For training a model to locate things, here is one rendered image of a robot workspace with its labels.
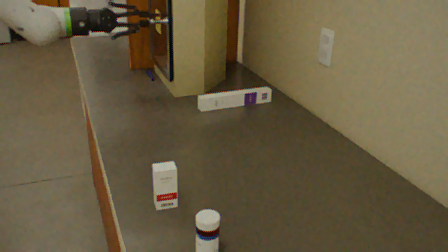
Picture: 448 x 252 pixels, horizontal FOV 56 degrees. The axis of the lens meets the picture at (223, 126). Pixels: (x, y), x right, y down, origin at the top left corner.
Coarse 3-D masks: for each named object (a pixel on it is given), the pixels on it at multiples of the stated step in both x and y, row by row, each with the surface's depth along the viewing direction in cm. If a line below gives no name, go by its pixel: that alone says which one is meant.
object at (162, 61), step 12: (156, 0) 151; (168, 0) 135; (168, 12) 137; (168, 24) 139; (156, 36) 159; (168, 36) 141; (156, 48) 162; (168, 48) 143; (156, 60) 164; (168, 60) 145; (168, 72) 147
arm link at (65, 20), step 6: (42, 6) 131; (54, 12) 131; (60, 12) 132; (66, 12) 133; (60, 18) 132; (66, 18) 132; (66, 24) 133; (66, 30) 134; (60, 36) 135; (66, 36) 137
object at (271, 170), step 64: (128, 64) 184; (128, 128) 126; (192, 128) 127; (256, 128) 128; (320, 128) 130; (128, 192) 95; (192, 192) 96; (256, 192) 97; (320, 192) 98; (384, 192) 98
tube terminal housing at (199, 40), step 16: (176, 0) 136; (192, 0) 138; (208, 0) 142; (224, 0) 154; (176, 16) 138; (192, 16) 140; (208, 16) 144; (224, 16) 157; (176, 32) 140; (192, 32) 142; (208, 32) 146; (224, 32) 160; (176, 48) 142; (192, 48) 144; (208, 48) 149; (224, 48) 163; (176, 64) 145; (192, 64) 147; (208, 64) 152; (224, 64) 166; (176, 80) 147; (192, 80) 149; (208, 80) 155; (176, 96) 150
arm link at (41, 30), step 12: (0, 0) 113; (12, 0) 115; (24, 0) 117; (0, 12) 114; (12, 12) 115; (24, 12) 116; (36, 12) 118; (48, 12) 120; (12, 24) 117; (24, 24) 117; (36, 24) 117; (48, 24) 119; (60, 24) 124; (24, 36) 119; (36, 36) 118; (48, 36) 120
